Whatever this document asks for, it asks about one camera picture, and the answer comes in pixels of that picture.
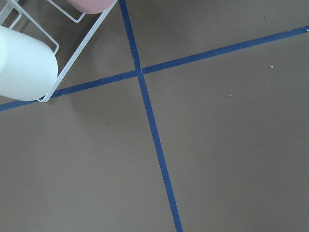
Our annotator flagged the white wire cup rack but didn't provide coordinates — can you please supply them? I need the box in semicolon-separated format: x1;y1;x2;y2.
0;0;116;102

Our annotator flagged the pink cup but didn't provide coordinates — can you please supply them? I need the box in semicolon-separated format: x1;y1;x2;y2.
67;0;116;14

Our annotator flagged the white cup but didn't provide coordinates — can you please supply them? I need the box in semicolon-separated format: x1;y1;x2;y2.
0;26;58;101

